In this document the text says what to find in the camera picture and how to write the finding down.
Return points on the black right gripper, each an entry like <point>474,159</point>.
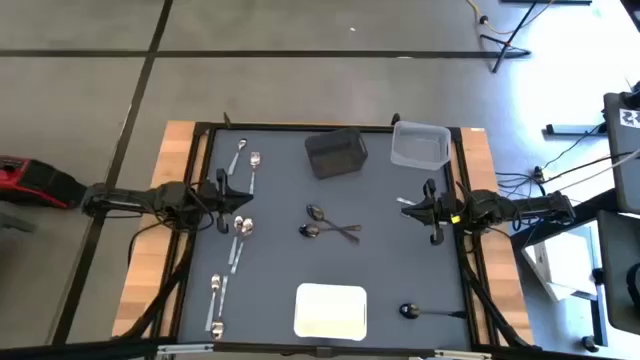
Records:
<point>437,210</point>

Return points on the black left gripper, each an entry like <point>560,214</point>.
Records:
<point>223,200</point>

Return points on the silver spoon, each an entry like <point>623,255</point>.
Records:
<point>247,226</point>
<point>217,330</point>
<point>255,159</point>
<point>242,144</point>
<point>238,223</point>
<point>215,282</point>

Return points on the black spoon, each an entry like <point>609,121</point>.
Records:
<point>309,231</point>
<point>410,311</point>
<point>315,212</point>

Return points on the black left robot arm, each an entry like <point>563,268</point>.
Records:
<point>170,197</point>

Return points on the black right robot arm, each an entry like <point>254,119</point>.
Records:
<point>500,207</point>

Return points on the clear plastic bin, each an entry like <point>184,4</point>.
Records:
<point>420,150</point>

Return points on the grey table mat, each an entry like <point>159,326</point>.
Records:
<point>280,260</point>

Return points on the black clamp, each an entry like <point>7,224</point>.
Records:
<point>227,121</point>
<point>395,119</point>

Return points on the black mesh bin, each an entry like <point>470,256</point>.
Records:
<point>335,155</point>

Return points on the white plastic tray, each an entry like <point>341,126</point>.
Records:
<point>330,310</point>

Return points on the silver aluminium bar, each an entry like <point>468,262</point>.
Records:
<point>185,349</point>
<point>462,355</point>

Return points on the white cardboard box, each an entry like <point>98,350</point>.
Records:
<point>565,260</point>

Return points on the black floor bar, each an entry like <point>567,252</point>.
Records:
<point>570,130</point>

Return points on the black tripod stand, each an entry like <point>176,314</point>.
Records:
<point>500,60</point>

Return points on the black metal beam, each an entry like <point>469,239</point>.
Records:
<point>595,202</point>

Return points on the dark grey panel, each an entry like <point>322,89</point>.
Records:
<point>615,260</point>

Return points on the black equipment cabinet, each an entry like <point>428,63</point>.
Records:
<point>620,165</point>

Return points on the black caster wheel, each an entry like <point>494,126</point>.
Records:
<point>590,344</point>

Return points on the red and black device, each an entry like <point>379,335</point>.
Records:
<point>20,175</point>

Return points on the white sticker black print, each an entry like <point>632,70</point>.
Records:
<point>629,118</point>

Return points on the black table frame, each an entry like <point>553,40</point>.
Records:
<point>300,126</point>

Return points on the grey floor bracket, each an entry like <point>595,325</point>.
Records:
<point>15,222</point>

